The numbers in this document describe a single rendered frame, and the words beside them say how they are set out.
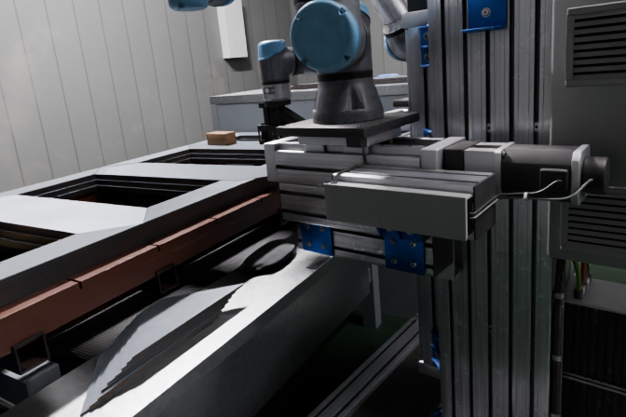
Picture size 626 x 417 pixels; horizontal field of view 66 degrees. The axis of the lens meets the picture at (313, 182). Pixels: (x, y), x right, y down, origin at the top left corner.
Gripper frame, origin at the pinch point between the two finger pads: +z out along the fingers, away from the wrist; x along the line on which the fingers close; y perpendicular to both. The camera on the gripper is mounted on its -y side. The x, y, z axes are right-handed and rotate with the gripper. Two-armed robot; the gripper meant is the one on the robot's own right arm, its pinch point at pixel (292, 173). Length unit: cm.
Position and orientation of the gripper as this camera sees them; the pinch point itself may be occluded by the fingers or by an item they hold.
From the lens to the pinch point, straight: 133.5
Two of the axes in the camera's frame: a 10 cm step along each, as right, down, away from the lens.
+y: -8.6, -0.4, 5.1
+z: 0.9, 9.7, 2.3
